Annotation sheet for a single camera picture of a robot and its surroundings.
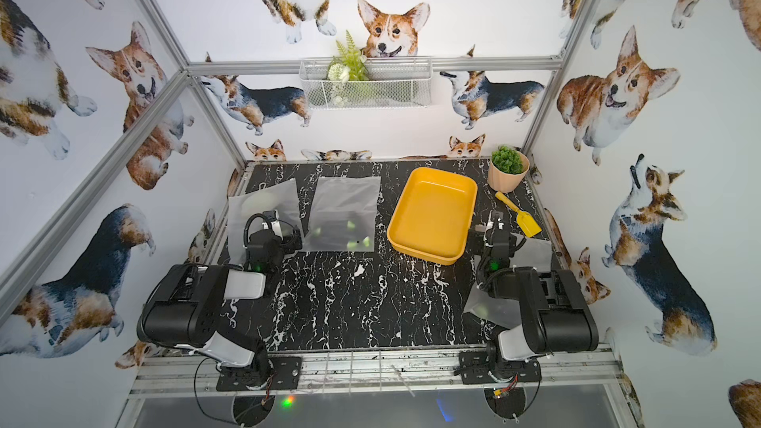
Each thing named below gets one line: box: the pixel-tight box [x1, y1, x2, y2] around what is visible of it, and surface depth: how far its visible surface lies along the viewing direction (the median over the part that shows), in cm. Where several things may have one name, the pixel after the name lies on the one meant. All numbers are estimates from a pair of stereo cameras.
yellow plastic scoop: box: [495, 191, 543, 238], surface depth 103 cm
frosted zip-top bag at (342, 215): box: [303, 176, 382, 252], surface depth 106 cm
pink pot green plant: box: [487, 144, 531, 194], surface depth 108 cm
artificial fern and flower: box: [326, 29, 370, 107], surface depth 85 cm
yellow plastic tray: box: [386, 166, 479, 266], surface depth 105 cm
